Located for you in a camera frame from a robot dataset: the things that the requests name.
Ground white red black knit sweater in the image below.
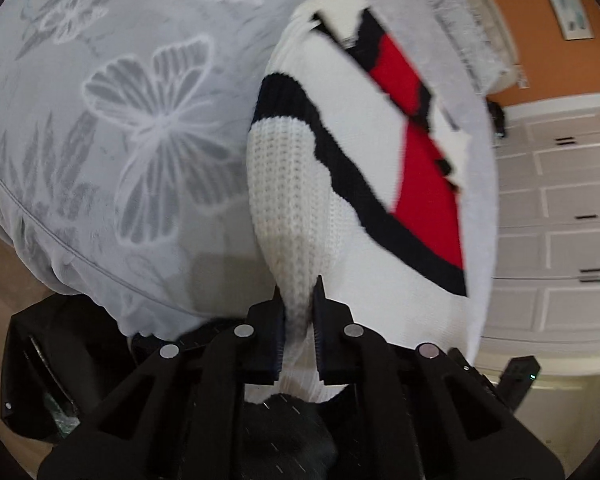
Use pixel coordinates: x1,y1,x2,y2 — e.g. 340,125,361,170
246,0,480,403

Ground white wardrobe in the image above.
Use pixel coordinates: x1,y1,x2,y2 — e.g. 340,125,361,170
476,93,600,376

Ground black items on nightstand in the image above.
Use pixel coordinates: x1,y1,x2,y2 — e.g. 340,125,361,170
486,99,507,139

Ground beige padded headboard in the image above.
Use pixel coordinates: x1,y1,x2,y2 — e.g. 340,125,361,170
466,0,521,94

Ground grey butterfly bed cover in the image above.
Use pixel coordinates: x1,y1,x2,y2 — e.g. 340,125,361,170
0,0,496,340

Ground grey floral pillow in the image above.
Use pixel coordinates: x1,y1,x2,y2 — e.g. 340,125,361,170
425,0,505,96

